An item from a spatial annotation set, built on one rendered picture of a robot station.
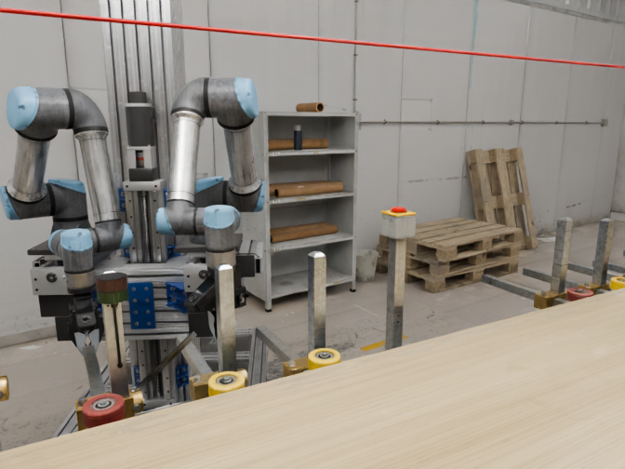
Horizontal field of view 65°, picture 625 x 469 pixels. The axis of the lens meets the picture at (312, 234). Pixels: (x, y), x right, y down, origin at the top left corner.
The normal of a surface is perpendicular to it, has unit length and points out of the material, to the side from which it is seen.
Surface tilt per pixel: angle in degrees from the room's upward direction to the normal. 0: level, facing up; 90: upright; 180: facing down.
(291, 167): 90
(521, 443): 0
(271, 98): 90
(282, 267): 90
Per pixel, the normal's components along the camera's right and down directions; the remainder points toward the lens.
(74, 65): 0.56, 0.18
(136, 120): 0.07, 0.22
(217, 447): 0.00, -0.98
